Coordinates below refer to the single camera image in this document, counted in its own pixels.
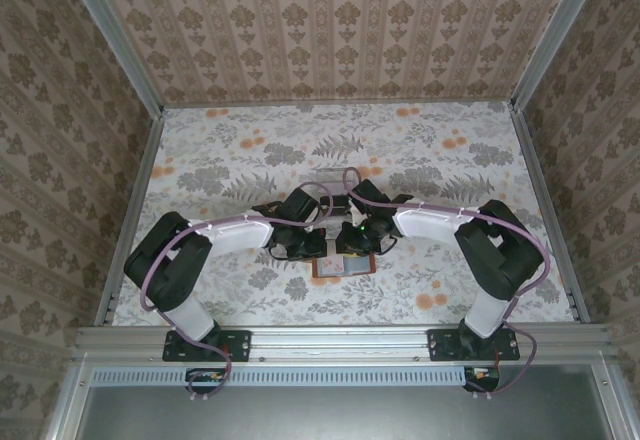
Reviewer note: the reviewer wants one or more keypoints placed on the brown leather card holder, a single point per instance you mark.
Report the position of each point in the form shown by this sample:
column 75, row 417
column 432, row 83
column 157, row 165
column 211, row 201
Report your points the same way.
column 367, row 266

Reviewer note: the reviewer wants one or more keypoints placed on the pink VIP card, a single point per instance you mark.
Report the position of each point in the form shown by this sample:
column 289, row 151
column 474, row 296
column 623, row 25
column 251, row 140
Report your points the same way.
column 330, row 267

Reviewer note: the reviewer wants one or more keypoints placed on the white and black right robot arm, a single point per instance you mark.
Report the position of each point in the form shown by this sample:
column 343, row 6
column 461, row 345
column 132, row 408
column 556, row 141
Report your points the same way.
column 425, row 222

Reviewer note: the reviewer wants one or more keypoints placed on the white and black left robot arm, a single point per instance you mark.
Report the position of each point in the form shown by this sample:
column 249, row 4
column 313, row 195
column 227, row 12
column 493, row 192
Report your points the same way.
column 240, row 235

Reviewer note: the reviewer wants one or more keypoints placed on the floral patterned table cover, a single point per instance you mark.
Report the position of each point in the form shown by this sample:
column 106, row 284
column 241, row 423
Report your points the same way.
column 400, row 295

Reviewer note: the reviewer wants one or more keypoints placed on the black power connector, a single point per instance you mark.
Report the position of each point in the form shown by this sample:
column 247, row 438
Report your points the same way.
column 482, row 379
column 205, row 380

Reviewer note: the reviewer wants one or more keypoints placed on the grey metal panel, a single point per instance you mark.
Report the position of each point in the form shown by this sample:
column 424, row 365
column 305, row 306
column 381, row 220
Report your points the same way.
column 340, row 415

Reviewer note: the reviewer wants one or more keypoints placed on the aluminium mounting rail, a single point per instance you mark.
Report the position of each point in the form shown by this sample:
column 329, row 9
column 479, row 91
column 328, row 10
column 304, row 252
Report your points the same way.
column 340, row 342

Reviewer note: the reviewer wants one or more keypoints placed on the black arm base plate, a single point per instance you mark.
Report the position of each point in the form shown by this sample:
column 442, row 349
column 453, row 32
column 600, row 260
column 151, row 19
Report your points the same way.
column 240, row 346
column 440, row 346

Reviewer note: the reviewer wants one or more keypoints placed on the aluminium side rail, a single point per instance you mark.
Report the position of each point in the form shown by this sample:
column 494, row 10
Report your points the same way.
column 550, row 210
column 140, row 185

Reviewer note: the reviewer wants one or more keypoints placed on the aluminium frame post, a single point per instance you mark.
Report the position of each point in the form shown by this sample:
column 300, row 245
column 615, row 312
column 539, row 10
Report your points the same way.
column 555, row 35
column 120, row 35

